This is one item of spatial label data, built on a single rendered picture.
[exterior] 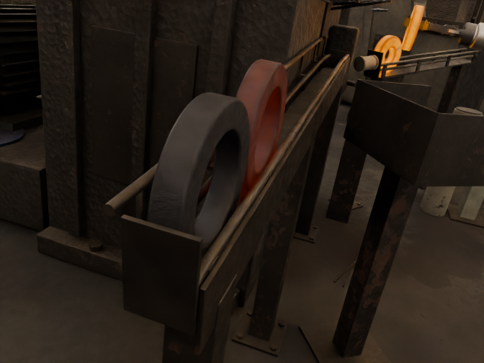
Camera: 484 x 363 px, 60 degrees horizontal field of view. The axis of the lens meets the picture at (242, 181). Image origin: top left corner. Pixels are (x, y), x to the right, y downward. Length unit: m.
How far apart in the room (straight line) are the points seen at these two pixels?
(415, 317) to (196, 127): 1.24
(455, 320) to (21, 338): 1.27
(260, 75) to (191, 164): 0.22
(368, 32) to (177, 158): 3.86
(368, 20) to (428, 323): 3.13
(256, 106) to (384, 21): 3.68
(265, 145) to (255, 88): 0.15
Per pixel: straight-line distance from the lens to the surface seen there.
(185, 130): 0.36
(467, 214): 2.32
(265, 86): 0.52
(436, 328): 1.50
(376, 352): 1.30
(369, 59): 1.80
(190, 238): 0.34
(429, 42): 4.07
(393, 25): 4.14
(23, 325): 1.28
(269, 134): 0.65
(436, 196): 2.21
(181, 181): 0.34
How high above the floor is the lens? 0.86
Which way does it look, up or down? 24 degrees down
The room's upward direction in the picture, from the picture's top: 9 degrees clockwise
